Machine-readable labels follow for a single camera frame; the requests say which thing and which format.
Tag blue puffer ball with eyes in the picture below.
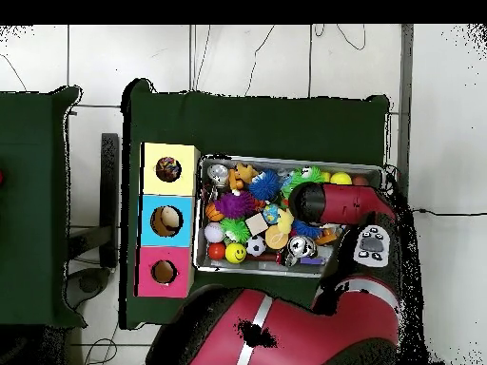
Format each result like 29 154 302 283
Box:
247 168 283 202

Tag black cable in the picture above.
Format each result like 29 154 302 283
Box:
412 207 487 219

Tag black stand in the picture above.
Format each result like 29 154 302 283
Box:
68 132 121 269

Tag grey floor strip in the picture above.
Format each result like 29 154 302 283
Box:
395 24 415 199

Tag yellow smiley ball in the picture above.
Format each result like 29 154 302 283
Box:
224 241 247 264

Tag purple spiky monster toy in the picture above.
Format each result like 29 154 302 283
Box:
214 190 256 221

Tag globe print ball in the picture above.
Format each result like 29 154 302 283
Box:
262 203 282 225

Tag white baseball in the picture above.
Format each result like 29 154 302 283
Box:
204 221 225 244

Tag wooden box with three holes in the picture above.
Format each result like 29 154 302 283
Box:
132 141 202 298

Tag orange ball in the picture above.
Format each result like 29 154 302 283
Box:
207 241 226 260

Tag metal mesh bin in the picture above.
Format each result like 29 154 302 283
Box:
191 153 385 279

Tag dark green tablecloth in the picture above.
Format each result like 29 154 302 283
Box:
119 78 391 330
0 86 88 329

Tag grey rounded stand base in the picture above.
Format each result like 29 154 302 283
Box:
63 266 112 310

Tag plain blue puffer ball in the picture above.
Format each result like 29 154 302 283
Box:
291 219 324 240

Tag green spiky puffer toy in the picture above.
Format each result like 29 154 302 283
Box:
281 165 324 193

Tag yellow tennis ball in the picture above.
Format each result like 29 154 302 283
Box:
329 171 353 186

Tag small soccer ball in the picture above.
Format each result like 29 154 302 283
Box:
245 234 267 257

